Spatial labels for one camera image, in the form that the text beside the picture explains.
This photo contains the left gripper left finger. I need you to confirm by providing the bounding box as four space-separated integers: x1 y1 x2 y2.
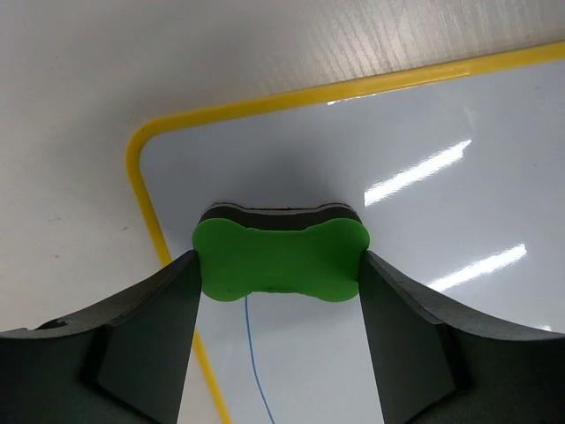
1 251 202 423

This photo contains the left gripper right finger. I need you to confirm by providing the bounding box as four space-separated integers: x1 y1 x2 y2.
358 252 564 423

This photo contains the green whiteboard eraser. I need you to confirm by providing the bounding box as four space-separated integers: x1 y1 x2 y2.
192 203 370 302

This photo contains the yellow-framed small whiteboard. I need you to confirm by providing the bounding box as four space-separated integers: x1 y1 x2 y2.
125 42 564 423

